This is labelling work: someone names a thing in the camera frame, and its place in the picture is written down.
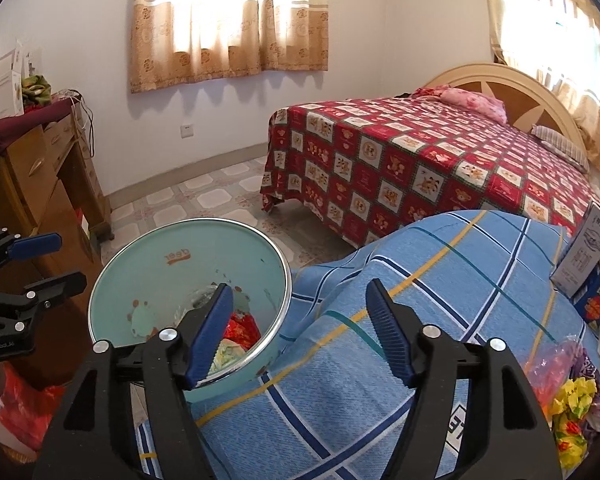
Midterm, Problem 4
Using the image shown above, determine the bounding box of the blue white milk carton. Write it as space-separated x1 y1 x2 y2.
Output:
572 264 600 330

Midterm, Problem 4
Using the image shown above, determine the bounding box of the wooden dresser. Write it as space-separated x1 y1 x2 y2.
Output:
0 103 112 389

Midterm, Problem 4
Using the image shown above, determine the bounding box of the window beige curtain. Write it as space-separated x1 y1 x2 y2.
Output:
129 0 329 93
486 0 600 172

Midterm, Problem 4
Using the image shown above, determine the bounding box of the grey white carton box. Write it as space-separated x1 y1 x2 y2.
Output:
550 198 600 298

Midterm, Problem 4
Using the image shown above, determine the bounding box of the back window beige curtain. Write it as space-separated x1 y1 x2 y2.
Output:
486 0 600 172

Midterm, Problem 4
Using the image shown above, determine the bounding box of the left window beige curtain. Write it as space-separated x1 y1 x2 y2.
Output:
129 0 329 93

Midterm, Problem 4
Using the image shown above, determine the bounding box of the pink pillow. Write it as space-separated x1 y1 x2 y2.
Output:
440 87 507 125

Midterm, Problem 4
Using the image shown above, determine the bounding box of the purple wrapper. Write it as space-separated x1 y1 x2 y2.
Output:
573 347 600 438

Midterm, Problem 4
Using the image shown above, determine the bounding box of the red patterned bedspread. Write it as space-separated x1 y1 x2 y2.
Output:
260 96 596 247

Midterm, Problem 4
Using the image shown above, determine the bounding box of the white label tag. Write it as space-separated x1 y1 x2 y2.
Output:
445 403 466 455

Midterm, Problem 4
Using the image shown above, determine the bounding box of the clear pink plastic wrapper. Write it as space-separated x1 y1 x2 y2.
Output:
524 337 581 422

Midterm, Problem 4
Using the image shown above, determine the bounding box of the green cloth item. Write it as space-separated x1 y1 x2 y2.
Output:
21 75 52 108

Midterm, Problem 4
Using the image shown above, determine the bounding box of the dark red dresser cloth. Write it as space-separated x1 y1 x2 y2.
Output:
0 98 72 148

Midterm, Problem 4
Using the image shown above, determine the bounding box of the striped pillow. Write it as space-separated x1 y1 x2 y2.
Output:
531 125 590 174

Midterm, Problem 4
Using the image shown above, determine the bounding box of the red plastic bag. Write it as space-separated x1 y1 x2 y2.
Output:
0 364 66 452

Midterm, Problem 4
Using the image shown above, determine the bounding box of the blue plaid table cloth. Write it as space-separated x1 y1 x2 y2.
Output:
134 209 600 480

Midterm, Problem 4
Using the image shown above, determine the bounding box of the clear green plastic bag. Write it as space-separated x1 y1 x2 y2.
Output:
208 338 248 375

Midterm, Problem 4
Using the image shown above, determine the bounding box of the wall socket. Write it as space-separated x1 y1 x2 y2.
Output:
180 125 194 139

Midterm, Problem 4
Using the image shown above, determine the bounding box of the yellow flowered wrapper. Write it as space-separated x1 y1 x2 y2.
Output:
548 377 597 472

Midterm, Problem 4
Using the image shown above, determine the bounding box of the cream wooden headboard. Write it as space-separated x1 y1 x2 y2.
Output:
425 63 585 151

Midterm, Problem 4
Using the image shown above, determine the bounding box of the light blue trash bin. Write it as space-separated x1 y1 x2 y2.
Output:
87 218 291 403

